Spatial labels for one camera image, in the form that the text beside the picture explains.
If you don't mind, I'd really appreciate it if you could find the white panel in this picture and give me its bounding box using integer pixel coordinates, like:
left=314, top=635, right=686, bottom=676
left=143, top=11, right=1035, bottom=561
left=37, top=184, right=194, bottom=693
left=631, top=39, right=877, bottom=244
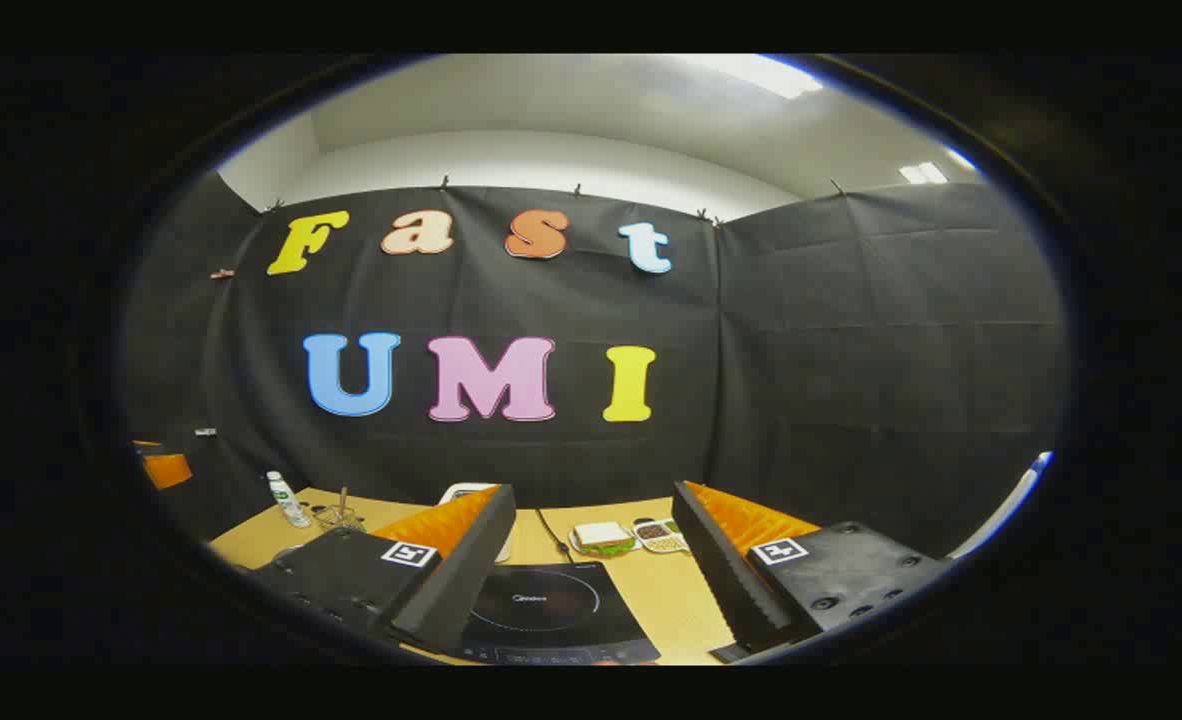
left=951, top=452, right=1054, bottom=557

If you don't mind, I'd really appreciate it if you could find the black backdrop cloth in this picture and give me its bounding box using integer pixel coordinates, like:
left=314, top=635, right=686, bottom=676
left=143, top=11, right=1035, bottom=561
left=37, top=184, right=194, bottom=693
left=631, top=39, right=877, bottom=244
left=121, top=172, right=1067, bottom=561

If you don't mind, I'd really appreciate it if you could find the small white plate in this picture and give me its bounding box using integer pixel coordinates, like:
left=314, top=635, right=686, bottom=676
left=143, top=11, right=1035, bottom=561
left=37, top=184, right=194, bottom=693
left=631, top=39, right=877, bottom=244
left=569, top=530, right=642, bottom=559

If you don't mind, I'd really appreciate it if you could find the white toaster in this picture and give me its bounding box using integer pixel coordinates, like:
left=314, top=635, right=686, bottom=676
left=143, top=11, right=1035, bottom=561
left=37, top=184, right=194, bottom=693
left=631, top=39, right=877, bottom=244
left=438, top=482, right=513, bottom=563

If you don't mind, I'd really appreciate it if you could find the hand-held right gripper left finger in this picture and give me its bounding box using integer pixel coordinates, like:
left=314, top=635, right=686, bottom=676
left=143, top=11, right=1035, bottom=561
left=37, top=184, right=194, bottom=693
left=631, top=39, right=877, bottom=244
left=251, top=484, right=517, bottom=657

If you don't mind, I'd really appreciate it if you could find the white bottle with green label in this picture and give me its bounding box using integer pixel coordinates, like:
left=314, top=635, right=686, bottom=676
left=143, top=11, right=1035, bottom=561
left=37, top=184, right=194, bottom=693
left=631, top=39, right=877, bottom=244
left=267, top=471, right=312, bottom=529

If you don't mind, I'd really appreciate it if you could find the wire mesh basket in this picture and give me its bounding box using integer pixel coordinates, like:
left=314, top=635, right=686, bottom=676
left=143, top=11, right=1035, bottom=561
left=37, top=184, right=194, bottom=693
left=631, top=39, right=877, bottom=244
left=311, top=487, right=364, bottom=531

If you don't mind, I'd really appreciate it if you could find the white divided dish of beans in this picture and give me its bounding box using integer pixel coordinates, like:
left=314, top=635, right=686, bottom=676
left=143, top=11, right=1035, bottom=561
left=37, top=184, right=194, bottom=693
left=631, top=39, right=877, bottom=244
left=633, top=517, right=690, bottom=554

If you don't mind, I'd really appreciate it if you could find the sandwich with lettuce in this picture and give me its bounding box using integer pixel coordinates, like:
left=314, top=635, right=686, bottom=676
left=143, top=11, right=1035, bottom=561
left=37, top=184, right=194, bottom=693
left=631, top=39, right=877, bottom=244
left=573, top=522, right=637, bottom=556

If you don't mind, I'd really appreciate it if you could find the black power cable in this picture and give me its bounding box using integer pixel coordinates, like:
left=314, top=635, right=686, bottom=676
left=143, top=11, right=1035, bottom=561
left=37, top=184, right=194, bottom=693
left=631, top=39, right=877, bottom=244
left=536, top=508, right=574, bottom=561

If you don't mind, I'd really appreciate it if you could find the black induction cooktop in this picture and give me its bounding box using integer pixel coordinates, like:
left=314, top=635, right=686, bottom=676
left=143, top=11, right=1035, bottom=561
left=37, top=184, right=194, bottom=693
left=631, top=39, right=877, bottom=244
left=461, top=562, right=662, bottom=667

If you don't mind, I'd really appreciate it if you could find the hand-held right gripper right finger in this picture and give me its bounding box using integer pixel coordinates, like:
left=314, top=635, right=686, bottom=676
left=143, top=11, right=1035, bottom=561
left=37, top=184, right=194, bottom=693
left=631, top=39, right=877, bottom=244
left=673, top=481, right=952, bottom=663

